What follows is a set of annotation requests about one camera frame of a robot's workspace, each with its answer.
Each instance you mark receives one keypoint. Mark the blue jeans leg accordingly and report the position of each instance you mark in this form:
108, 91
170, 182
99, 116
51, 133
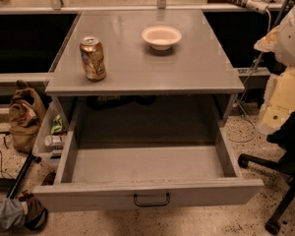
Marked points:
12, 214

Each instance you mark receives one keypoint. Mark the dark shoe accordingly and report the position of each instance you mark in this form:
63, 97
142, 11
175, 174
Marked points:
35, 212

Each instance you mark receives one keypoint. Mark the crushed orange soda can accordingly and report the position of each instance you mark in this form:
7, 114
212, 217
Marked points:
93, 58

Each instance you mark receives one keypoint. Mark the clear plastic storage bin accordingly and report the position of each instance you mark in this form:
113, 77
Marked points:
50, 155

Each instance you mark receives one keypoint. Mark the grey top drawer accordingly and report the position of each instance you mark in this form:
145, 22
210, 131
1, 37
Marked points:
175, 145

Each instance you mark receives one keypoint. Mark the green snack packet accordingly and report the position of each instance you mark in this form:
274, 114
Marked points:
57, 126

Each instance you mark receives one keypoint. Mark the black drawer handle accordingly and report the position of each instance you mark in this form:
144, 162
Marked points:
152, 200

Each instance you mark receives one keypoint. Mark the brown canvas bag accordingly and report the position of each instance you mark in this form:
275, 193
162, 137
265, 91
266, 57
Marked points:
26, 113

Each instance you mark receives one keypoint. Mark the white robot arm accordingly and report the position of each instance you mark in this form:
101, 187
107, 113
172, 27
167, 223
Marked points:
284, 48

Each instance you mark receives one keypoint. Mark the black tripod leg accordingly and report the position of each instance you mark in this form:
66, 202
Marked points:
22, 174

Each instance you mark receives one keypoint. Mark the grey cabinet desk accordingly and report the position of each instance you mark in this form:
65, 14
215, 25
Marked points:
197, 64

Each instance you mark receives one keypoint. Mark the silver can in bin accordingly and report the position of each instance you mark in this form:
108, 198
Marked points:
54, 141

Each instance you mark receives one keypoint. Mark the white paper bowl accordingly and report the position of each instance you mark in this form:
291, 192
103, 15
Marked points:
161, 37

